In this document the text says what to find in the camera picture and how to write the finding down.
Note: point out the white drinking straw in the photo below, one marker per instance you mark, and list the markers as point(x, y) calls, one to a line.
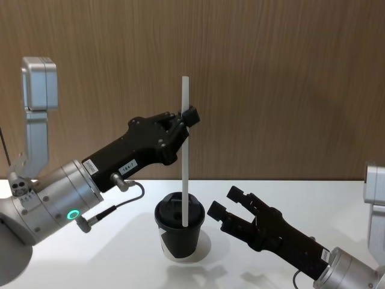
point(185, 90)

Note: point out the black plastic cup lid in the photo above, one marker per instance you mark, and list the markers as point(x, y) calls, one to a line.
point(168, 207)

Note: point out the black paper cup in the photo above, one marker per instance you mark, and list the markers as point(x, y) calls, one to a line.
point(183, 241)

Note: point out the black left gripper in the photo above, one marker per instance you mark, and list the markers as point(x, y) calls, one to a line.
point(126, 156)

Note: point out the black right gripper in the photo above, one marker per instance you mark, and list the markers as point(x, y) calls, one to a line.
point(288, 244)

